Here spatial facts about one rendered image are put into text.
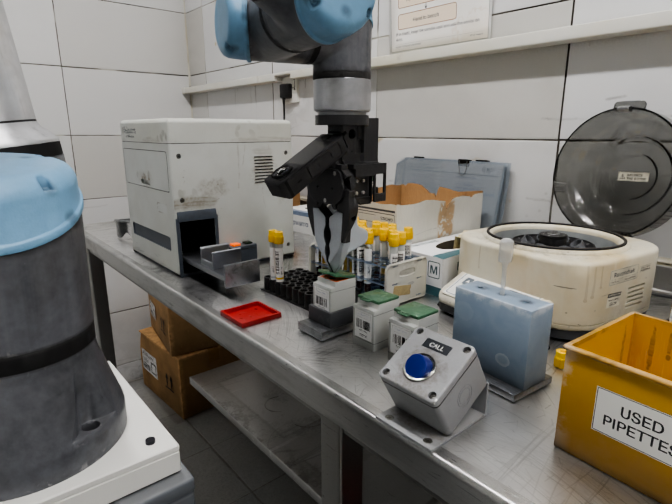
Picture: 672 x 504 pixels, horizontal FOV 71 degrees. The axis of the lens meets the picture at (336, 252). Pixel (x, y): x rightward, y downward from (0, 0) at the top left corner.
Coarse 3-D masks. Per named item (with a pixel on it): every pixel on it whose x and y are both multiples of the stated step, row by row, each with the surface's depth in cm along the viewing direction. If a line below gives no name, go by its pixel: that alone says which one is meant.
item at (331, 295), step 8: (320, 280) 67; (328, 280) 66; (336, 280) 66; (344, 280) 66; (352, 280) 67; (320, 288) 66; (328, 288) 65; (336, 288) 65; (344, 288) 66; (352, 288) 67; (320, 296) 66; (328, 296) 65; (336, 296) 65; (344, 296) 66; (352, 296) 67; (320, 304) 67; (328, 304) 65; (336, 304) 66; (344, 304) 67; (352, 304) 68
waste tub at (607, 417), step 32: (640, 320) 48; (576, 352) 40; (608, 352) 46; (640, 352) 48; (576, 384) 40; (608, 384) 38; (640, 384) 36; (576, 416) 41; (608, 416) 39; (640, 416) 37; (576, 448) 41; (608, 448) 39; (640, 448) 37; (640, 480) 37
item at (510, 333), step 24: (456, 288) 56; (480, 288) 55; (456, 312) 57; (480, 312) 54; (504, 312) 51; (528, 312) 48; (552, 312) 51; (456, 336) 57; (480, 336) 54; (504, 336) 51; (528, 336) 49; (480, 360) 55; (504, 360) 52; (528, 360) 50; (504, 384) 52; (528, 384) 51
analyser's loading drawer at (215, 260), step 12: (192, 252) 96; (204, 252) 87; (216, 252) 83; (228, 252) 85; (240, 252) 87; (192, 264) 90; (204, 264) 86; (216, 264) 84; (228, 264) 80; (240, 264) 81; (252, 264) 82; (216, 276) 83; (228, 276) 80; (240, 276) 81; (252, 276) 83
